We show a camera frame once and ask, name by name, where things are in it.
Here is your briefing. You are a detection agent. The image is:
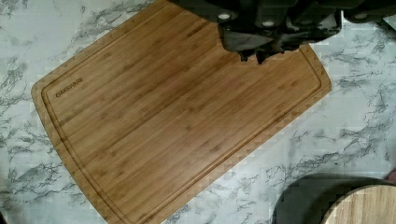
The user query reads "bamboo cutting board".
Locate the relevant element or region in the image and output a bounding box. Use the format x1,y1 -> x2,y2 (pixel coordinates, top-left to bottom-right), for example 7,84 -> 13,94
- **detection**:
32,0 -> 331,224

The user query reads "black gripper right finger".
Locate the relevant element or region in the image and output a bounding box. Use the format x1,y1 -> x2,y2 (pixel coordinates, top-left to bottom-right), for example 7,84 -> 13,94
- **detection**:
255,30 -> 309,64

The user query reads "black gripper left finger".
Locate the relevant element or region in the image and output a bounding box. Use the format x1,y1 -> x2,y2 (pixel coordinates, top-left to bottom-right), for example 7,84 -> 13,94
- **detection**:
218,25 -> 273,62

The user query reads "black canister with wooden lid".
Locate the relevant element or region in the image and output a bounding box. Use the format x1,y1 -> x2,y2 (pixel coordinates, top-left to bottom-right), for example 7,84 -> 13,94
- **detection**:
271,172 -> 395,224

